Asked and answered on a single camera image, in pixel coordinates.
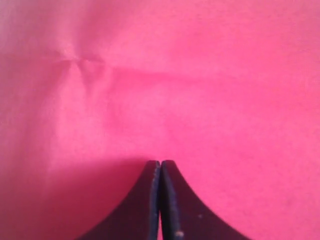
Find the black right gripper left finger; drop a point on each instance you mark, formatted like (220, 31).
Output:
(137, 216)

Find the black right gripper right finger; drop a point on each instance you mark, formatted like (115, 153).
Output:
(184, 216)

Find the red tablecloth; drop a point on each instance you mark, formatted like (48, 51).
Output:
(91, 89)

